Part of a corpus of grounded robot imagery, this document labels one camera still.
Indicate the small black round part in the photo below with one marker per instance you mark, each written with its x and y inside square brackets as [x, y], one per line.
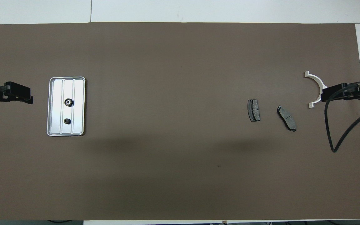
[69, 102]

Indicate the small black bearing gear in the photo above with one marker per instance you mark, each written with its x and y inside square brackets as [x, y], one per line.
[67, 121]

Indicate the silver metal tray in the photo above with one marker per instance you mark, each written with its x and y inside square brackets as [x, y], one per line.
[78, 125]

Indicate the long grey brake pad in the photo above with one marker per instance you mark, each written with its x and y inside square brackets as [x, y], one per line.
[287, 118]

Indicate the short dark brake pad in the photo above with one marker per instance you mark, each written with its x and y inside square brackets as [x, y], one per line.
[254, 111]

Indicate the brown table mat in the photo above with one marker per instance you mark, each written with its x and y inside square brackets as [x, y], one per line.
[173, 175]

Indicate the white semicircular bracket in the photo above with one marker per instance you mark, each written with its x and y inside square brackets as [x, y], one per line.
[315, 78]

